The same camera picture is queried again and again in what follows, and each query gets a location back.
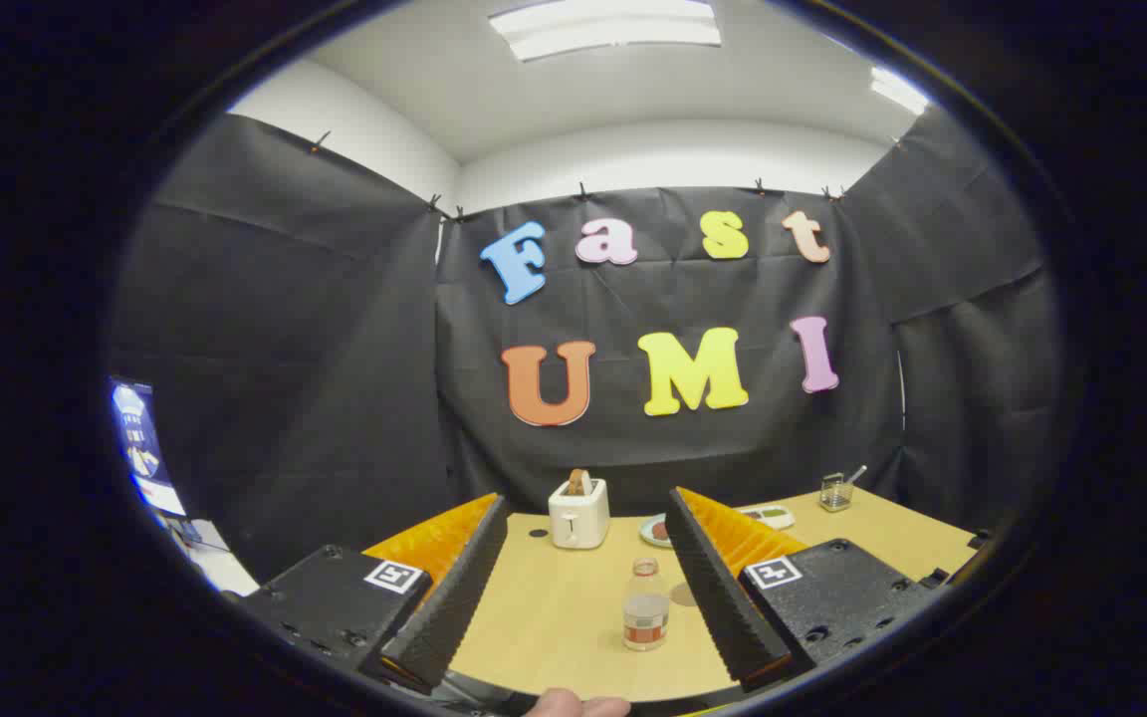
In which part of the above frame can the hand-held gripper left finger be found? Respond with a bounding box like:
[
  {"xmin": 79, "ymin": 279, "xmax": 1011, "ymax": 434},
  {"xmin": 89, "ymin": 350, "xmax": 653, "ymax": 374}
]
[{"xmin": 235, "ymin": 493, "xmax": 512, "ymax": 696}]

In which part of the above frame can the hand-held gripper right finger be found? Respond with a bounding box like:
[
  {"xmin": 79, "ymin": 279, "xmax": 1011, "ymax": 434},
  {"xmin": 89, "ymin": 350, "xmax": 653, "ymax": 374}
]
[{"xmin": 665, "ymin": 486, "xmax": 943, "ymax": 693}]

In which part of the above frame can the clear juice bottle red label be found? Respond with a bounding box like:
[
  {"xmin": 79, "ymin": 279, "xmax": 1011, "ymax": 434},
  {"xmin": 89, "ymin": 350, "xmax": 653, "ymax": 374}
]
[{"xmin": 623, "ymin": 558, "xmax": 671, "ymax": 652}]

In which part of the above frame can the wooden table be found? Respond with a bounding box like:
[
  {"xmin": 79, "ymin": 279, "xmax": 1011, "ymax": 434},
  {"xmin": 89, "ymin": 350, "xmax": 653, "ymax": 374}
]
[{"xmin": 449, "ymin": 486, "xmax": 983, "ymax": 703}]

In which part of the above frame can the white toaster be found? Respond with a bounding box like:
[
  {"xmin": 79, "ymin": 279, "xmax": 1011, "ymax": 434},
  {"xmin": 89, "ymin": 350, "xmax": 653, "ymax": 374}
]
[{"xmin": 548, "ymin": 478, "xmax": 610, "ymax": 551}]

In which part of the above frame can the black backdrop cloth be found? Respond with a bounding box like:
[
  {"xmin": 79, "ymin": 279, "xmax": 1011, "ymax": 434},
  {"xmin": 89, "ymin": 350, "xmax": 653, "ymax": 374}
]
[{"xmin": 108, "ymin": 112, "xmax": 1062, "ymax": 584}]

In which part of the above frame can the computer monitor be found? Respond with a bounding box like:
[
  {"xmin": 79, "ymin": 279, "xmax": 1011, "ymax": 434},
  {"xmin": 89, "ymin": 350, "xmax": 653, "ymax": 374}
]
[{"xmin": 111, "ymin": 376, "xmax": 188, "ymax": 519}]

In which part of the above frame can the ceiling light panel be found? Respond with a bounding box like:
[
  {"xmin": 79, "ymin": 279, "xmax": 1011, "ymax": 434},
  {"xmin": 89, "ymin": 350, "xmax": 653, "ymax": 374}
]
[
  {"xmin": 489, "ymin": 0, "xmax": 724, "ymax": 63},
  {"xmin": 869, "ymin": 66, "xmax": 933, "ymax": 116}
]

